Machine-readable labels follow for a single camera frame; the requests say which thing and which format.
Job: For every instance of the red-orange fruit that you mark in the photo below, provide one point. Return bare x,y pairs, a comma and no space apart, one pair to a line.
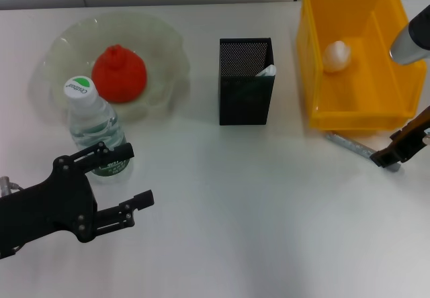
121,73

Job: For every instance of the translucent glass fruit plate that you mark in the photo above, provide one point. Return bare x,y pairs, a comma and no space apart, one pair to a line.
161,59

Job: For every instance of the grey marker pen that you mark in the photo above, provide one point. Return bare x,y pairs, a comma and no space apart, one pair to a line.
349,144

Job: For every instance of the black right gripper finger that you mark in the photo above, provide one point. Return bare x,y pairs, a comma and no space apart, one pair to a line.
386,157

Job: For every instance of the water bottle green label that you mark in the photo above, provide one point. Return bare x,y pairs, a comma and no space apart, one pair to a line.
90,120

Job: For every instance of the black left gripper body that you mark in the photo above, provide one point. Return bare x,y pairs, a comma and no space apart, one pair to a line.
50,207

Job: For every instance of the yellow plastic bin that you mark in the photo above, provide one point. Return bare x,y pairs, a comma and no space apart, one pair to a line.
352,120

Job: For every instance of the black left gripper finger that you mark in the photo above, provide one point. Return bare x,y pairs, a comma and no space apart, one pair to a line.
124,212
107,153

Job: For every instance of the green utility knife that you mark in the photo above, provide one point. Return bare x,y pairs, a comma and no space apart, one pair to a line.
267,71

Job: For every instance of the black mesh pen holder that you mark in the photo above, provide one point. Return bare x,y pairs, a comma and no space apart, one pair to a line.
245,103

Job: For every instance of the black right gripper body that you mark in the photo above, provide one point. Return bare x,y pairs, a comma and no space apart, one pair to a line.
415,133

